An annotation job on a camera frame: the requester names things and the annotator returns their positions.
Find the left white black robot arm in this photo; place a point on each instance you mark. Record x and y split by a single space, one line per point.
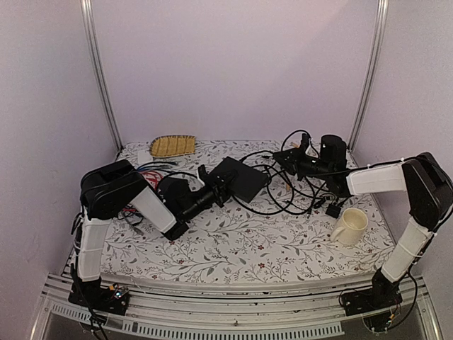
106 192

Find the left aluminium frame post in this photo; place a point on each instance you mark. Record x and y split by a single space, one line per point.
95 56

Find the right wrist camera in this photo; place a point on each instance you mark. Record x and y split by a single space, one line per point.
333 150

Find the cream ceramic mug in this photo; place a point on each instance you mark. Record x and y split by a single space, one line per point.
350 227

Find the black plug adapter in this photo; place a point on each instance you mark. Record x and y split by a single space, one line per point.
333 210

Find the white floral table mat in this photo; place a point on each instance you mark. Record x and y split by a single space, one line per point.
278 237

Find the black network switch box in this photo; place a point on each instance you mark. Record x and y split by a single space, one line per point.
247 181

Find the woven bamboo tray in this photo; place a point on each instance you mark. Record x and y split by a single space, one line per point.
172 146

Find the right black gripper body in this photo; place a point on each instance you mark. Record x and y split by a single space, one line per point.
313 168

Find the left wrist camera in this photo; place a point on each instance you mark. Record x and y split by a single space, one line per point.
175 193

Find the aluminium front rail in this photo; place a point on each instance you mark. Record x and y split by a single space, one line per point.
172 310

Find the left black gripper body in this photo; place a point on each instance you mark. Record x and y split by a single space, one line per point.
200 204

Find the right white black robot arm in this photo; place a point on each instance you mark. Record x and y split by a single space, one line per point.
419 179

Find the right aluminium frame post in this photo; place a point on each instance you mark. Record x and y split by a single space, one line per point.
377 42

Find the white card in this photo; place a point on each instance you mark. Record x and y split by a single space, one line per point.
143 157

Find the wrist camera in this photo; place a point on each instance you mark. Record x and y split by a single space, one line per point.
175 193
333 150

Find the aluminium frame post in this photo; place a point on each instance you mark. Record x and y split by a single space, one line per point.
95 56
377 42

